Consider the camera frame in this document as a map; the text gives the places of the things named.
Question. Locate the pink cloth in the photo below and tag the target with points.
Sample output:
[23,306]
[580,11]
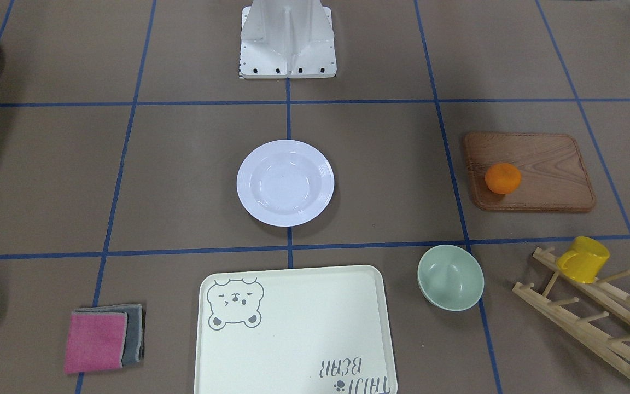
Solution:
[95,342]

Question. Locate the green bowl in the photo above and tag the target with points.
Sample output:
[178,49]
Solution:
[450,278]

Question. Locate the grey cloth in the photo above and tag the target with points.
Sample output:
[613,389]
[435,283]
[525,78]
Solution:
[134,332]

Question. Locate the white round plate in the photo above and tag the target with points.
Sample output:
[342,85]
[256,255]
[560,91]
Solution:
[285,183]

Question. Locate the yellow mug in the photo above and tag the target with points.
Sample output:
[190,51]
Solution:
[583,260]

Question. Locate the wooden mug rack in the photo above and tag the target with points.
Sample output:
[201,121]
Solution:
[607,333]

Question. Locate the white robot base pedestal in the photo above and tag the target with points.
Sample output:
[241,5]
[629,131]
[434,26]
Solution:
[287,39]

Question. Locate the cream bear print tray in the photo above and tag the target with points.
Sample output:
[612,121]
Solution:
[309,330]

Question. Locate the brown wooden tray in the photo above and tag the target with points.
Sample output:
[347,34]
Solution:
[554,175]

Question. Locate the orange fruit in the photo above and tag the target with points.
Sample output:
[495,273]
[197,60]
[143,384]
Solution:
[503,178]

